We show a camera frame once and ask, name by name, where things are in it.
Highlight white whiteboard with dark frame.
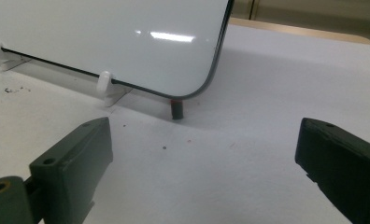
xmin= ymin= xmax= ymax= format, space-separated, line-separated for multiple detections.
xmin=0 ymin=0 xmax=235 ymax=101

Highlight dark grey peg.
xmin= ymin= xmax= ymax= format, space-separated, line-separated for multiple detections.
xmin=170 ymin=99 xmax=185 ymax=121

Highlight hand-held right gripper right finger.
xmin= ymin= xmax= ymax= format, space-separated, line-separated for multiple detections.
xmin=294 ymin=117 xmax=370 ymax=224

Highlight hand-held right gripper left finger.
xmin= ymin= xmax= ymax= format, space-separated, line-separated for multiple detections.
xmin=29 ymin=117 xmax=114 ymax=224

